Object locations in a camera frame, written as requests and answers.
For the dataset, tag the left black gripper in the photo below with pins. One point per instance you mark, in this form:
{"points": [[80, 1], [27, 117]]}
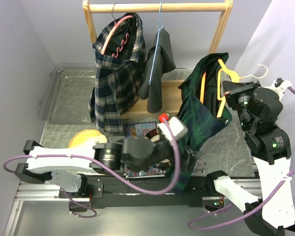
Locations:
{"points": [[172, 149]]}

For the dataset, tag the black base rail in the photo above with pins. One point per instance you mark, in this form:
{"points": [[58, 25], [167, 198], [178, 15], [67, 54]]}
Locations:
{"points": [[99, 192]]}

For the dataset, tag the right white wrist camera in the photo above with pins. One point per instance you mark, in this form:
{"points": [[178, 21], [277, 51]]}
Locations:
{"points": [[280, 86]]}

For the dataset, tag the clear plastic bin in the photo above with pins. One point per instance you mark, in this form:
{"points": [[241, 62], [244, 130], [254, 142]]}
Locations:
{"points": [[68, 93]]}

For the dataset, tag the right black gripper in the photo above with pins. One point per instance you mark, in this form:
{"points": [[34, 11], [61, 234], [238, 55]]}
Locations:
{"points": [[232, 89]]}

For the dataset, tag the pink clothes hanger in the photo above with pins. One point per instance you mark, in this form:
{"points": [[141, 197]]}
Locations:
{"points": [[117, 37]]}

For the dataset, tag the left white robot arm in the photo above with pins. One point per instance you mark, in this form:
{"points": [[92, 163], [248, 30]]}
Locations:
{"points": [[54, 165]]}

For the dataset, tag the green plaid skirt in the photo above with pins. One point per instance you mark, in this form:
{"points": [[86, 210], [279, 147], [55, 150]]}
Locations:
{"points": [[198, 113]]}

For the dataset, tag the grey dotted garment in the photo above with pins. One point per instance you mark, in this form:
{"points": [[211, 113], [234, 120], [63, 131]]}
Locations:
{"points": [[164, 63]]}

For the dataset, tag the navy beige plaid skirt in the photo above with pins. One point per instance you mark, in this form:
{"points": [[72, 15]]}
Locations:
{"points": [[117, 80]]}

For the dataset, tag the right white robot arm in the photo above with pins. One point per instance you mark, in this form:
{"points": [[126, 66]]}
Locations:
{"points": [[258, 108]]}

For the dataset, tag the wooden clothes rack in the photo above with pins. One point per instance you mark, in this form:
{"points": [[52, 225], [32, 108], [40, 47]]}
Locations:
{"points": [[171, 94]]}

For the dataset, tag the dark rimmed beige plate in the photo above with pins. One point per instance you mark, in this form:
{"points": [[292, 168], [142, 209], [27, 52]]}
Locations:
{"points": [[155, 135]]}

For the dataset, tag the patterned placemat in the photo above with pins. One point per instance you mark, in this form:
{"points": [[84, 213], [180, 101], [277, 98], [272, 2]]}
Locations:
{"points": [[141, 129]]}

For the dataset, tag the blue wire hanger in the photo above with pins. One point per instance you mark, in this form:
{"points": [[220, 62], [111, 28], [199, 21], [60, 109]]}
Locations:
{"points": [[156, 44]]}

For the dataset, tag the cream floral plate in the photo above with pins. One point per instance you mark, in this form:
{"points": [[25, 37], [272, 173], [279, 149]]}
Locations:
{"points": [[87, 138]]}

